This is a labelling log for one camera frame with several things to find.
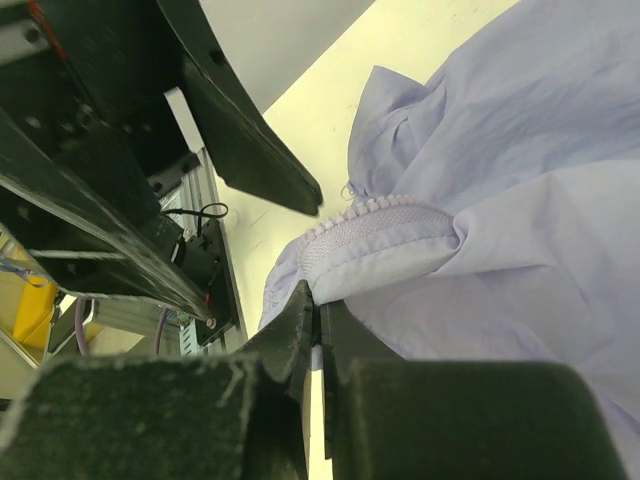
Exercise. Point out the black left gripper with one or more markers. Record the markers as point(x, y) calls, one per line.
point(84, 113)

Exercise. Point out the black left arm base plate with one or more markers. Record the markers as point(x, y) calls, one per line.
point(203, 257)

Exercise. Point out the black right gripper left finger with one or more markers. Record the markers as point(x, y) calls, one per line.
point(243, 415)

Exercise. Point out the lilac purple jacket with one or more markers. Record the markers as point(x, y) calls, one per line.
point(496, 206)

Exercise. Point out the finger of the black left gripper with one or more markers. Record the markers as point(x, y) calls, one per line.
point(244, 150)

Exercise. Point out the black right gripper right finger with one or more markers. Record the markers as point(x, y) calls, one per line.
point(390, 418)

